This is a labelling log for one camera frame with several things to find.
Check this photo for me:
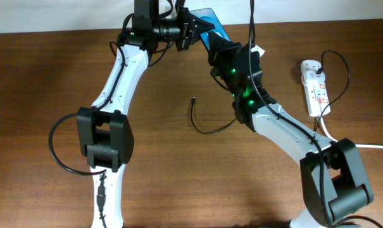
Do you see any blue Galaxy smartphone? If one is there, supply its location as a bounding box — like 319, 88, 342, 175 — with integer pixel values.
188, 8, 232, 51

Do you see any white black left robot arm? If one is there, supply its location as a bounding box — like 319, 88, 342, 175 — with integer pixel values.
77, 1, 215, 227

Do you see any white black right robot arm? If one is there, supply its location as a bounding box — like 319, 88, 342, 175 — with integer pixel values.
208, 32, 374, 227

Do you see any white USB charger adapter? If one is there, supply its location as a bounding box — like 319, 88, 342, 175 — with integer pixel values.
300, 60, 325, 86

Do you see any white power strip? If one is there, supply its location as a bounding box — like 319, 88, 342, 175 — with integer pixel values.
300, 60, 332, 118

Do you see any white power strip cord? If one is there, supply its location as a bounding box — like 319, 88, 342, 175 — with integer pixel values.
317, 115, 383, 151

